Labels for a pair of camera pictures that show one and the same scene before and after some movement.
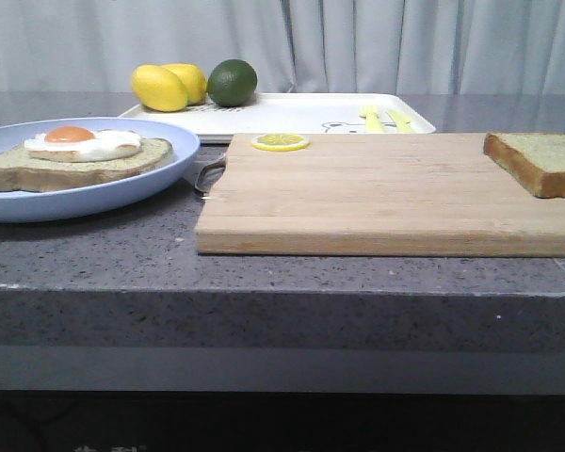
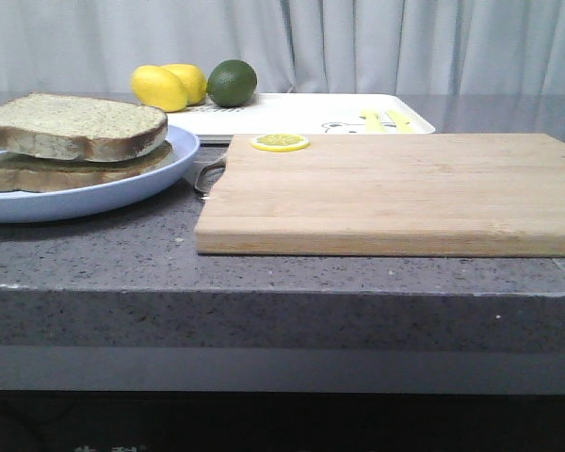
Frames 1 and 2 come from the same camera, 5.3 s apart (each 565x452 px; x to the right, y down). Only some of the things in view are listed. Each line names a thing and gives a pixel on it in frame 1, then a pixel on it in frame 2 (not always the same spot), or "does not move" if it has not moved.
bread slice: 17,170 does not move
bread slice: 550,166 -> 88,128
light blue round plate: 90,199 does not move
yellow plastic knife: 401,123 does not move
